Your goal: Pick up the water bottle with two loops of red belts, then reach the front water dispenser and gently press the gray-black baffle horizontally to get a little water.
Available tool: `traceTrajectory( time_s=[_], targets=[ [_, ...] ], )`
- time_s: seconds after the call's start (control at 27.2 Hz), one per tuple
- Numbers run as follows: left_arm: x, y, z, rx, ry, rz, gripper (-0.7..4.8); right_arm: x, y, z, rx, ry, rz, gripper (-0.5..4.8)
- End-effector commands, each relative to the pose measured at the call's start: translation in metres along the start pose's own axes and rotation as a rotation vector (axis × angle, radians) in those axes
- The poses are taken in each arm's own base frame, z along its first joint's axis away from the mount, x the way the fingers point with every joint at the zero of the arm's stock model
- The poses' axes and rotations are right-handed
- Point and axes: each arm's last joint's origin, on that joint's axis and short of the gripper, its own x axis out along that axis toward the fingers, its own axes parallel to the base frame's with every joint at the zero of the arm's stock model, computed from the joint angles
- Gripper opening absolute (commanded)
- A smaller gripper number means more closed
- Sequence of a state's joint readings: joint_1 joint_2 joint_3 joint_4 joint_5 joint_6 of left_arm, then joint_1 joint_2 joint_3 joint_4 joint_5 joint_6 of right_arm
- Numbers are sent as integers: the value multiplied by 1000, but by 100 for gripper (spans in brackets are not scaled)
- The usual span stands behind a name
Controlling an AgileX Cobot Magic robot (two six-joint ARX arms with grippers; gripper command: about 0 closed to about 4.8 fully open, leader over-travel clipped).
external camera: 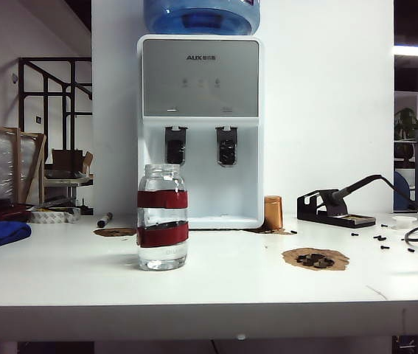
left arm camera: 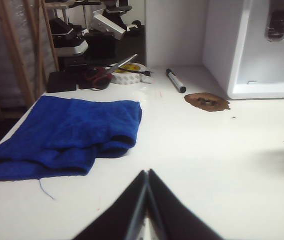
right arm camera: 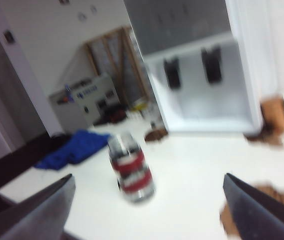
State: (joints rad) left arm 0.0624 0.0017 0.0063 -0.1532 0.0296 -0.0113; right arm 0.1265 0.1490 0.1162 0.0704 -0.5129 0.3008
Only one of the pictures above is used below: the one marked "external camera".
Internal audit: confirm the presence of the glass bottle with red bands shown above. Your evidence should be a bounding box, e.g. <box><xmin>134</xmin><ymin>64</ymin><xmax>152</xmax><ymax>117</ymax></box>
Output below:
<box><xmin>136</xmin><ymin>162</ymin><xmax>190</xmax><ymax>272</ymax></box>

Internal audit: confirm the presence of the black dispenser tap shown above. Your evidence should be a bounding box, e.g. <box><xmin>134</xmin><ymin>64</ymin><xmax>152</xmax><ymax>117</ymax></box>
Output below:
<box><xmin>164</xmin><ymin>125</ymin><xmax>189</xmax><ymax>165</ymax></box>
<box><xmin>215</xmin><ymin>125</ymin><xmax>239</xmax><ymax>169</ymax></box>

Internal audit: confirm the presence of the white AUX water dispenser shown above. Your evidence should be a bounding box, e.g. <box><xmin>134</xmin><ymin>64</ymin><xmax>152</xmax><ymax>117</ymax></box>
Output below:
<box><xmin>136</xmin><ymin>34</ymin><xmax>265</xmax><ymax>231</ymax></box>

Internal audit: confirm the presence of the blue water jug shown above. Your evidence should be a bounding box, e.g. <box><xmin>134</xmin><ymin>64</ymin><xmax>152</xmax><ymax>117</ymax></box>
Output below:
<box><xmin>142</xmin><ymin>0</ymin><xmax>261</xmax><ymax>37</ymax></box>

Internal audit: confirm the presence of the copper cylindrical canister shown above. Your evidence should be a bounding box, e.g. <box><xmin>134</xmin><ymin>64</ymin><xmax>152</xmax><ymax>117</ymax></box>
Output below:
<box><xmin>264</xmin><ymin>195</ymin><xmax>285</xmax><ymax>232</ymax></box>

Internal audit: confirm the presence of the brown patch under canister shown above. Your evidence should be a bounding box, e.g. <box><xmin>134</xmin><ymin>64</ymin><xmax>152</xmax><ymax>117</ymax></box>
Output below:
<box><xmin>243</xmin><ymin>226</ymin><xmax>294</xmax><ymax>235</ymax></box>

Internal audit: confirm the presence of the black soldering iron stand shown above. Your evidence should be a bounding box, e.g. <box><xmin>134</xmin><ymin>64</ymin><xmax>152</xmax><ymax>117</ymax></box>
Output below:
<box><xmin>296</xmin><ymin>190</ymin><xmax>376</xmax><ymax>229</ymax></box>

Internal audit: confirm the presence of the flat brown patch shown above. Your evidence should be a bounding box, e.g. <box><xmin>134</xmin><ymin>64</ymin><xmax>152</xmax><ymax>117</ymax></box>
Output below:
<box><xmin>93</xmin><ymin>227</ymin><xmax>138</xmax><ymax>237</ymax></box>

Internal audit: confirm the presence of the pile of dark chips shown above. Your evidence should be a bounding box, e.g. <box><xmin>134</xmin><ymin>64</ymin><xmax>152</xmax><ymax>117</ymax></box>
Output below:
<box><xmin>295</xmin><ymin>253</ymin><xmax>334</xmax><ymax>268</ymax></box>

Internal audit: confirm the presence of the brown cardboard box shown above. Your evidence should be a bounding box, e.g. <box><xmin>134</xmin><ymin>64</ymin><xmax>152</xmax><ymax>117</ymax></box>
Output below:
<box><xmin>51</xmin><ymin>148</ymin><xmax>94</xmax><ymax>176</ymax></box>

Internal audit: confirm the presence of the black soldering iron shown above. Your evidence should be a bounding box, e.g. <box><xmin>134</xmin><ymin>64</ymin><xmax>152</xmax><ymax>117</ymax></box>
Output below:
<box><xmin>327</xmin><ymin>174</ymin><xmax>383</xmax><ymax>206</ymax></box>

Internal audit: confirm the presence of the brown patch with chips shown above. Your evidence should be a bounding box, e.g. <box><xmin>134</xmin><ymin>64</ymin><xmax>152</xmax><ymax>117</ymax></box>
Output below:
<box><xmin>281</xmin><ymin>247</ymin><xmax>351</xmax><ymax>273</ymax></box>

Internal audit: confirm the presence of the black stair railing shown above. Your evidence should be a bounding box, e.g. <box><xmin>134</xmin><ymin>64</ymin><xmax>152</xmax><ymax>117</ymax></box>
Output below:
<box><xmin>18</xmin><ymin>57</ymin><xmax>94</xmax><ymax>153</ymax></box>

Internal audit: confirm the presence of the blue chair back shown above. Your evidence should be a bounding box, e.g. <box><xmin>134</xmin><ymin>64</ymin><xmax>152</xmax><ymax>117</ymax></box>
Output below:
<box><xmin>394</xmin><ymin>171</ymin><xmax>411</xmax><ymax>212</ymax></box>

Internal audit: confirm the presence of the black soldering iron cable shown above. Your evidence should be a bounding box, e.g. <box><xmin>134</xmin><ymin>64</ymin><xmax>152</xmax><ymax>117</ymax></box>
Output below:
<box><xmin>380</xmin><ymin>176</ymin><xmax>418</xmax><ymax>245</ymax></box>

